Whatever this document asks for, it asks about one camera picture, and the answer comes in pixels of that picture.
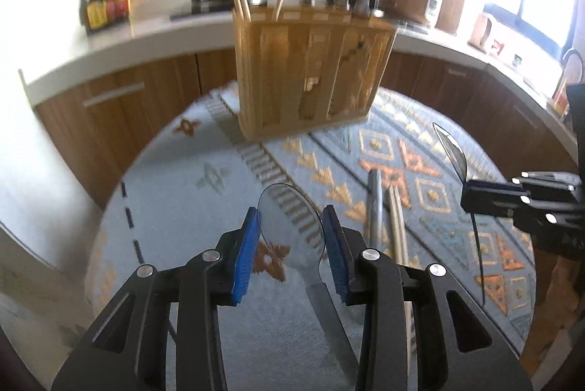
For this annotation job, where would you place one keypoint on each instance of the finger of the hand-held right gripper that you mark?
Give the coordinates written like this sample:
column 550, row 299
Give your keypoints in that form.
column 548, row 181
column 491, row 199

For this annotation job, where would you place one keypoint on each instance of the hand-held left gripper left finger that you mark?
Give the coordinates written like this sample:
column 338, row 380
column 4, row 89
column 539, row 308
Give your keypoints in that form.
column 244, row 256

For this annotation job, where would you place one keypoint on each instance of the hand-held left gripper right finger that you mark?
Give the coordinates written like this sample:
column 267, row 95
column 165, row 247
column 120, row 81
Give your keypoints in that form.
column 336, row 256

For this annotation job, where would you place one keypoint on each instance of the metal spoon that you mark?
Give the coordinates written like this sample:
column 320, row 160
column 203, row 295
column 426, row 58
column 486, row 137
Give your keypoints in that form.
column 451, row 153
column 292, row 226

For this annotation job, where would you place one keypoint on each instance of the wooden utensil holder box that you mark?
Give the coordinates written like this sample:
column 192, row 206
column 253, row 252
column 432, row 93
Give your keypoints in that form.
column 274, row 76

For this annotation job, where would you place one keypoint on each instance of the grey plastic utensil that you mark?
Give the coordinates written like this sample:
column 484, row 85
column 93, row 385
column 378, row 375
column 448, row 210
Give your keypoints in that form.
column 377, row 6

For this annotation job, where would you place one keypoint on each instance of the person's right forearm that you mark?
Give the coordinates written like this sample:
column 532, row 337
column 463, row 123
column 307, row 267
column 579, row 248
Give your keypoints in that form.
column 553, row 304

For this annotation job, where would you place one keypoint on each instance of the patterned tablecloth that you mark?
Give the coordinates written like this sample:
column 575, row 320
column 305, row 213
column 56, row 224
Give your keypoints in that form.
column 192, row 199

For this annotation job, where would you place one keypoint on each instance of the orange bottle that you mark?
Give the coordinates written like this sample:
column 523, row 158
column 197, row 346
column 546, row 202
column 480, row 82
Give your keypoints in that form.
column 561, row 101

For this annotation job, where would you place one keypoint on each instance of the faucet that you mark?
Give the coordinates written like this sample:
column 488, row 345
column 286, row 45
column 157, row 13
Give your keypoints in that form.
column 571, row 62

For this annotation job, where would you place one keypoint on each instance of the wooden kitchen cabinets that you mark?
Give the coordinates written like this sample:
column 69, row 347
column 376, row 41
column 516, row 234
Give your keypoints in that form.
column 151, row 108

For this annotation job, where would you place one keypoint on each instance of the beige rice cooker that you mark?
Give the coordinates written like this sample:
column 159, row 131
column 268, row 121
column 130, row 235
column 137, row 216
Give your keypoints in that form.
column 418, row 0

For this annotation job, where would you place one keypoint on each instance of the white kitchen countertop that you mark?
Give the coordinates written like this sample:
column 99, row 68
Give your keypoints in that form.
column 151, row 34

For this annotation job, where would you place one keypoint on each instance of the black gas stove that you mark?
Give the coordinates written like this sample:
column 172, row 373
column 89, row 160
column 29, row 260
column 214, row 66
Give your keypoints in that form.
column 215, row 0

